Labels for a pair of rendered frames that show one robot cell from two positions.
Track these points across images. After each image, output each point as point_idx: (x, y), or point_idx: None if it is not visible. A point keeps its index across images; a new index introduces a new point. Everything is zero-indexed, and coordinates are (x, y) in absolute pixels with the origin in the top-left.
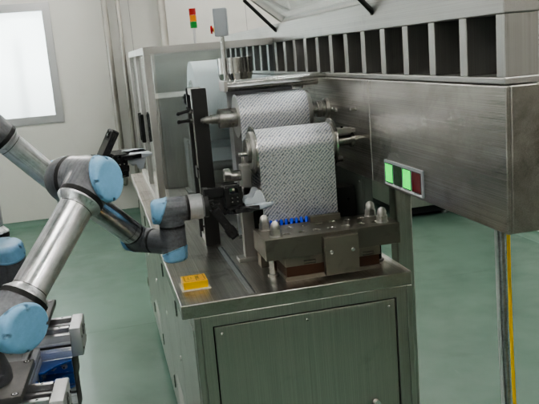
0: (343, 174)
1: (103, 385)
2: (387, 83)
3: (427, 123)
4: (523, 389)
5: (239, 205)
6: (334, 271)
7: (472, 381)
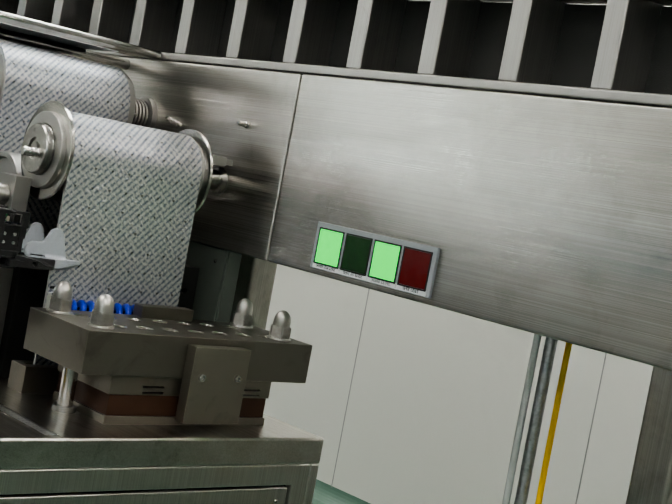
0: None
1: None
2: (363, 85)
3: (475, 162)
4: None
5: (16, 252)
6: (197, 417)
7: None
